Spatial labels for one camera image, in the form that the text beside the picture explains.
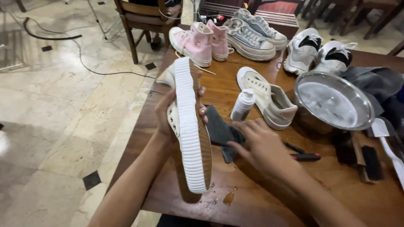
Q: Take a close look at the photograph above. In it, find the metal tripod stand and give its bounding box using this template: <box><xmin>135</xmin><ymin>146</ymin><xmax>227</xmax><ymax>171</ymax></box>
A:
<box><xmin>65</xmin><ymin>0</ymin><xmax>127</xmax><ymax>43</ymax></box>

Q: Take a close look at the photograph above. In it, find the dark grey cleaning cloth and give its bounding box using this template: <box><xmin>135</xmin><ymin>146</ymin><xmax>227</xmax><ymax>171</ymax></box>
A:
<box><xmin>203</xmin><ymin>105</ymin><xmax>246</xmax><ymax>164</ymax></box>

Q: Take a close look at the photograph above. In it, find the thin black cable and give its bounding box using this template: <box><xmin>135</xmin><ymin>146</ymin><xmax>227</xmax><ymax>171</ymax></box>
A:
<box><xmin>0</xmin><ymin>9</ymin><xmax>156</xmax><ymax>79</ymax></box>

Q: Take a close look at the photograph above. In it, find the wooden brush with black bristles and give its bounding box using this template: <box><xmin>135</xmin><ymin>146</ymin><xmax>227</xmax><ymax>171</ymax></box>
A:
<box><xmin>350</xmin><ymin>131</ymin><xmax>384</xmax><ymax>185</ymax></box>

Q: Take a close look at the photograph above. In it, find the grey towel heap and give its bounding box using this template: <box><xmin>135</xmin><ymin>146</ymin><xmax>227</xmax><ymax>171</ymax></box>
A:
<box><xmin>339</xmin><ymin>66</ymin><xmax>404</xmax><ymax>142</ymax></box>

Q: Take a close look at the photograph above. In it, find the white sneaker with brown sole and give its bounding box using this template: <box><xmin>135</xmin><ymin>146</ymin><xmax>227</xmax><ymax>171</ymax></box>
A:
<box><xmin>155</xmin><ymin>57</ymin><xmax>213</xmax><ymax>194</ymax></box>

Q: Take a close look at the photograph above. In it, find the red and black pen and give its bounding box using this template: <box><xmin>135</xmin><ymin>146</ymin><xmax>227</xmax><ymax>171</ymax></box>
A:
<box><xmin>290</xmin><ymin>153</ymin><xmax>321</xmax><ymax>162</ymax></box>

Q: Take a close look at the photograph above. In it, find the white plastic handled brush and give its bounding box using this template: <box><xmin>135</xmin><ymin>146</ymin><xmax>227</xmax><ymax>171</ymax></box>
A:
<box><xmin>371</xmin><ymin>117</ymin><xmax>404</xmax><ymax>190</ymax></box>

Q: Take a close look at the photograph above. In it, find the wooden chair with cushion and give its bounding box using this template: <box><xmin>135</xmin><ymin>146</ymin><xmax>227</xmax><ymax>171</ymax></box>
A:
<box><xmin>114</xmin><ymin>0</ymin><xmax>184</xmax><ymax>65</ymax></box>

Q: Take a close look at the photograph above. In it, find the thick black cable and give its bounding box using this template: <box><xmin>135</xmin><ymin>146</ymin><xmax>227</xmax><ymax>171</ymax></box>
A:
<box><xmin>23</xmin><ymin>17</ymin><xmax>83</xmax><ymax>41</ymax></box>

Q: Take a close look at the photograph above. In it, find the group of wooden chairs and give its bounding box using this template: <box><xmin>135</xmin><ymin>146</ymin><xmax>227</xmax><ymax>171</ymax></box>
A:
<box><xmin>301</xmin><ymin>0</ymin><xmax>404</xmax><ymax>57</ymax></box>

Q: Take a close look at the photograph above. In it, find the white cable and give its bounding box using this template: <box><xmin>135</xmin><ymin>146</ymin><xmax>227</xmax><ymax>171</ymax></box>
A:
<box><xmin>158</xmin><ymin>8</ymin><xmax>202</xmax><ymax>20</ymax></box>

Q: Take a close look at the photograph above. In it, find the cream canvas sneaker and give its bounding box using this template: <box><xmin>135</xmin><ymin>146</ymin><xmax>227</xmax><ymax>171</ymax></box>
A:
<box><xmin>237</xmin><ymin>66</ymin><xmax>298</xmax><ymax>131</ymax></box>

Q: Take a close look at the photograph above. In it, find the white foam pump bottle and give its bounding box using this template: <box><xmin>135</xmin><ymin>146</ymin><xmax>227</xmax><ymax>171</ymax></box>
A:
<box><xmin>230</xmin><ymin>88</ymin><xmax>256</xmax><ymax>122</ymax></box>

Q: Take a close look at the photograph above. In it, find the pink high-top sneaker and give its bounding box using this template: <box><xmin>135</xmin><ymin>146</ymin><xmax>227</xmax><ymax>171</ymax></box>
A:
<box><xmin>206</xmin><ymin>19</ymin><xmax>235</xmax><ymax>62</ymax></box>
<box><xmin>169</xmin><ymin>21</ymin><xmax>217</xmax><ymax>75</ymax></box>

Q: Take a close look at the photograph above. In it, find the steel bowl of foamy water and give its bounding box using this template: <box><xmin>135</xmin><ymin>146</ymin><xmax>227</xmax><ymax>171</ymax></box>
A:
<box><xmin>293</xmin><ymin>71</ymin><xmax>376</xmax><ymax>137</ymax></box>

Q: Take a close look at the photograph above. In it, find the white sneaker with black lining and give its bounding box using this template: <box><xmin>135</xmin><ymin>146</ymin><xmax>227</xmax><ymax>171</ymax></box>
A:
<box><xmin>312</xmin><ymin>40</ymin><xmax>358</xmax><ymax>76</ymax></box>
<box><xmin>283</xmin><ymin>28</ymin><xmax>324</xmax><ymax>75</ymax></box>

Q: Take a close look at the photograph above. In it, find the grey platform sneaker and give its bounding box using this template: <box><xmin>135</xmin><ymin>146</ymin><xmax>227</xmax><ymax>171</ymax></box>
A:
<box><xmin>223</xmin><ymin>17</ymin><xmax>276</xmax><ymax>61</ymax></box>
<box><xmin>235</xmin><ymin>8</ymin><xmax>288</xmax><ymax>50</ymax></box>

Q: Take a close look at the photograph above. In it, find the person's right hand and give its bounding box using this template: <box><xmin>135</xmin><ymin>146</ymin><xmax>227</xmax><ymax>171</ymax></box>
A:
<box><xmin>227</xmin><ymin>118</ymin><xmax>299</xmax><ymax>178</ymax></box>

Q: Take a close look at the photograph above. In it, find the person's left hand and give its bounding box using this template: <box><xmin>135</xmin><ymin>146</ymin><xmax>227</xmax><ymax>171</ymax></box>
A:
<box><xmin>154</xmin><ymin>71</ymin><xmax>209</xmax><ymax>144</ymax></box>

